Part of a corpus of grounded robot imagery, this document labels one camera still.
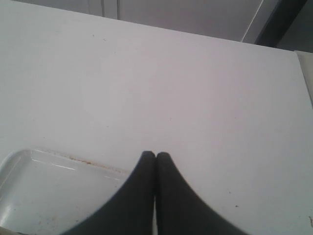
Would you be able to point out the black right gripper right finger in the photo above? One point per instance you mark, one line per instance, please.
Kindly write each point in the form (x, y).
(179, 210)

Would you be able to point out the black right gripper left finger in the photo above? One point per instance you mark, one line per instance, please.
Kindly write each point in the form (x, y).
(130, 210)

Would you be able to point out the white plastic tray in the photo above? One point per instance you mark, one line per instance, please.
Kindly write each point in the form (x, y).
(46, 193)

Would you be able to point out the white cabinet with doors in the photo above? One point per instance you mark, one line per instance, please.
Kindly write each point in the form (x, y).
(237, 20)

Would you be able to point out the dark vertical post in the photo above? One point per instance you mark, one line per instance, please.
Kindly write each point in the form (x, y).
(279, 22)

